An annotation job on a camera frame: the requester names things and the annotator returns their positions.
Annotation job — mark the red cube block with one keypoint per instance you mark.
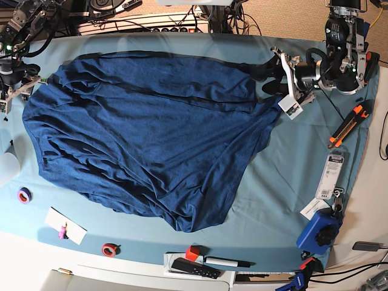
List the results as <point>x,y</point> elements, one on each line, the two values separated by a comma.
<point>192,253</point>

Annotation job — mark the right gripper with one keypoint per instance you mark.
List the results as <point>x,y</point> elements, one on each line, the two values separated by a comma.
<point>14,72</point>

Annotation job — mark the black remote control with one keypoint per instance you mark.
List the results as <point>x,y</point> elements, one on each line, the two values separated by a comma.
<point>197,269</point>

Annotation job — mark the light blue table cloth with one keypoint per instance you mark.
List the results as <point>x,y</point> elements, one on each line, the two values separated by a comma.
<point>262,225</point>

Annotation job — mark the purple tape roll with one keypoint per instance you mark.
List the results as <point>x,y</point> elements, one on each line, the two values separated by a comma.
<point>24,195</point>

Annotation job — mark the blue box with knob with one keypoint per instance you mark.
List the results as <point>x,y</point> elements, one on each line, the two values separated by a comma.
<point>320,232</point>

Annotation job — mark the small pink toy figure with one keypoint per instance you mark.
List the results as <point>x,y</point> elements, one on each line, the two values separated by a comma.
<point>63,232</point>

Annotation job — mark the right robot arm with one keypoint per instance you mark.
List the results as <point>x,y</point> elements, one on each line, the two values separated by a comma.
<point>29,19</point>

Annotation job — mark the black zip tie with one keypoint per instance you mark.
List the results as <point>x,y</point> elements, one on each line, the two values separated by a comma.
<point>333,105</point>

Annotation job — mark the white label card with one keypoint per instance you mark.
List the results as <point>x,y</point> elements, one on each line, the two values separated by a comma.
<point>316,204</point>

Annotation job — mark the black phone device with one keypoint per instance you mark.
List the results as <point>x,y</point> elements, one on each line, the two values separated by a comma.
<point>366,246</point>

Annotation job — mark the blue black clamp bottom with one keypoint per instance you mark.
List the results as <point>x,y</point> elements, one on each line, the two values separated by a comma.
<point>302,277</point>

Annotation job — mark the clear blister retail package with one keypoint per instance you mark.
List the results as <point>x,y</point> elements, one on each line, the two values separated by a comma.
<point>330,174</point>

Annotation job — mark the dark blue t-shirt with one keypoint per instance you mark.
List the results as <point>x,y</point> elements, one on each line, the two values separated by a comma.
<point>151,134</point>

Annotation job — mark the white black marker pen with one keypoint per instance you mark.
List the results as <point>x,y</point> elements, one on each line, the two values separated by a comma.
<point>227,262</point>

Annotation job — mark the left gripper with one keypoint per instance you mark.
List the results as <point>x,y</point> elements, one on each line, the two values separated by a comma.
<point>306,76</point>

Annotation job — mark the red tape roll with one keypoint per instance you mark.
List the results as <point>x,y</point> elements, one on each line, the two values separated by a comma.
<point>110,250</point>

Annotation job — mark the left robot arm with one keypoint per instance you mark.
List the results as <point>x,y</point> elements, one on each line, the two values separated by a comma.
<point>343,65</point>

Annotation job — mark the white power strip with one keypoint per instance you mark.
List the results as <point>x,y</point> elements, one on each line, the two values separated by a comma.
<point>183,22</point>

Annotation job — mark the white paper card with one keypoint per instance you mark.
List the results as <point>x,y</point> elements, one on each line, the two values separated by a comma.
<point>55,220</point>

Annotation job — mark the orange black utility knife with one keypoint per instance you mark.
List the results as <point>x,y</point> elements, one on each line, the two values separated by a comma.
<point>352,120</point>

